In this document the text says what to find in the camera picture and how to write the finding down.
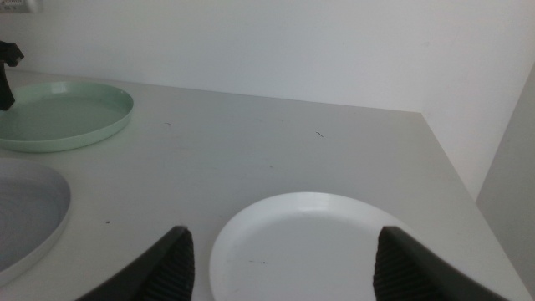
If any white shallow bowl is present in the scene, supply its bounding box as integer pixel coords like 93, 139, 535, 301
208, 191, 419, 301

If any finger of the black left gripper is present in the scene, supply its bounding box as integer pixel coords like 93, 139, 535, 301
0, 40, 25, 112

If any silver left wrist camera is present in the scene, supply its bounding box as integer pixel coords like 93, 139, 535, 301
0, 0, 43, 13

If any pale green shallow bowl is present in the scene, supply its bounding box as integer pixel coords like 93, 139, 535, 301
0, 81, 135, 154

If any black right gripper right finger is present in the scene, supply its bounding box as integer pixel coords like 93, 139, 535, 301
372, 226, 509, 301

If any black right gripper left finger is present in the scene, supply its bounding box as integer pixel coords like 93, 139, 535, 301
77, 225, 196, 301

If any grey shallow bowl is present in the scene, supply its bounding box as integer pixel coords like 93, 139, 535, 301
0, 157, 72, 288

